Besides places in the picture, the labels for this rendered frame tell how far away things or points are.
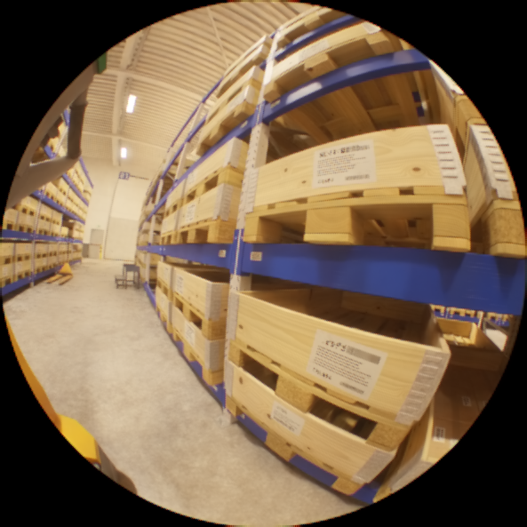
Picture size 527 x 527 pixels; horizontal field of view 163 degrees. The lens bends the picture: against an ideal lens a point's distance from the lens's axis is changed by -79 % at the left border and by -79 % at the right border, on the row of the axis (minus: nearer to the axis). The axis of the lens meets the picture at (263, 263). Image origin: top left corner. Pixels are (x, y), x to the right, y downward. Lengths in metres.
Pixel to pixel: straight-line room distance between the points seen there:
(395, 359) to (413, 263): 0.24
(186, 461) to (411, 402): 1.09
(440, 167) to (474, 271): 0.26
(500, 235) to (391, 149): 0.36
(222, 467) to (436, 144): 1.55
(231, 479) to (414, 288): 1.16
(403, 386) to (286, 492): 0.87
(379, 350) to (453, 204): 0.39
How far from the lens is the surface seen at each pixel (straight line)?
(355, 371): 0.52
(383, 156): 0.57
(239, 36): 7.31
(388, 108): 1.46
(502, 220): 0.54
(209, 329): 1.08
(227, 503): 1.14
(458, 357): 1.81
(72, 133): 0.47
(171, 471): 1.22
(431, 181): 0.52
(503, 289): 0.58
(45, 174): 0.44
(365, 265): 0.54
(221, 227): 1.02
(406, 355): 0.48
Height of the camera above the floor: 1.10
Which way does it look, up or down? 1 degrees down
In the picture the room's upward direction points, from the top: 6 degrees clockwise
